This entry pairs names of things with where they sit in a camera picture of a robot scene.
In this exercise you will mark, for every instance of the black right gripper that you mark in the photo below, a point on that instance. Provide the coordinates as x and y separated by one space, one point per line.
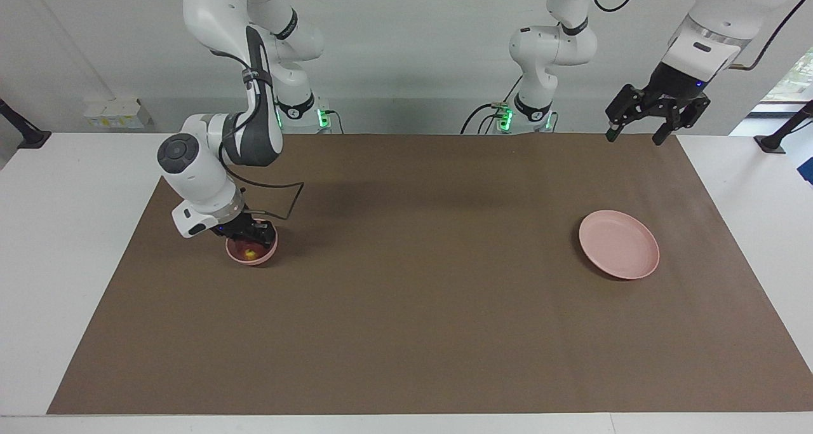
248 227

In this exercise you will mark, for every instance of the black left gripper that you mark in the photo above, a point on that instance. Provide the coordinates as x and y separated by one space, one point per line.
676 84

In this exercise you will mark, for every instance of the dark red apple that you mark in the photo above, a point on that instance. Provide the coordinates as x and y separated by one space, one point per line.
244 253

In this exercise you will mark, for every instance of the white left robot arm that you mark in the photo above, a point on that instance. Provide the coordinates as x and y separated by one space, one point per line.
552 46

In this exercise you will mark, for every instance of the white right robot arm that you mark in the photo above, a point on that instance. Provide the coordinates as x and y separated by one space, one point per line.
197 167

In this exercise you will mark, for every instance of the pink bowl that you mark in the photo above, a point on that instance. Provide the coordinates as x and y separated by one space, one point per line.
257 260

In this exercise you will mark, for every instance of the pink plate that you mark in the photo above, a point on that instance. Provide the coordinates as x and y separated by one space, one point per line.
619 243

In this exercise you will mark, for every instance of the black clamp stand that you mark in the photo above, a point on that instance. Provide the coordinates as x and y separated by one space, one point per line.
25 135
778 140

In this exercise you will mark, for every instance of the window with greenery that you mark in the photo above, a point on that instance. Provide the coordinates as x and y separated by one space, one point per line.
794 81

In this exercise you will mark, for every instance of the blue object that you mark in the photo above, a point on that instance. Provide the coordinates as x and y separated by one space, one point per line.
807 170

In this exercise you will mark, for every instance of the brown table mat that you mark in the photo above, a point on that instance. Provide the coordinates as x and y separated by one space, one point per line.
413 294

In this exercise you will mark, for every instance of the white wall socket box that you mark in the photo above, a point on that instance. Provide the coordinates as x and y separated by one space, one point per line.
114 113

